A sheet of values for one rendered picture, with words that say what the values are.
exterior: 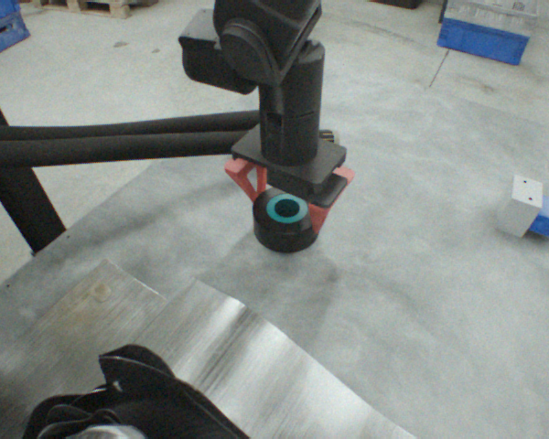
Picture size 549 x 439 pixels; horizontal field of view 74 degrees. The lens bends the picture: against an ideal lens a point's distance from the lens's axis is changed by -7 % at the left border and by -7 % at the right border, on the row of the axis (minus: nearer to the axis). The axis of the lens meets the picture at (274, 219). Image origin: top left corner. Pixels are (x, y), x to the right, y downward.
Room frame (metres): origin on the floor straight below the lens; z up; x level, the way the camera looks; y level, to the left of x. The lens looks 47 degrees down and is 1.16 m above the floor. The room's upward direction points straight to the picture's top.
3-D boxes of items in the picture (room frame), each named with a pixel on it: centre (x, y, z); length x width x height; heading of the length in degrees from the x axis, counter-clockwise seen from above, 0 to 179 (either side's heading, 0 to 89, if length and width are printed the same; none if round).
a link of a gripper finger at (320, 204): (0.30, -0.04, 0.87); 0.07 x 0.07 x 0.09; 58
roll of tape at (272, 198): (0.32, -0.01, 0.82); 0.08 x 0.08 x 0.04
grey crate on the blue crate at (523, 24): (2.84, -1.55, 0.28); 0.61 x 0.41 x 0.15; 61
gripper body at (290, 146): (0.32, -0.01, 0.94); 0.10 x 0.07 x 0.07; 58
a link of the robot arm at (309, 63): (0.32, -0.01, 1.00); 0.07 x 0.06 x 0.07; 60
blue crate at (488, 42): (2.85, -1.55, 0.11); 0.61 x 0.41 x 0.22; 61
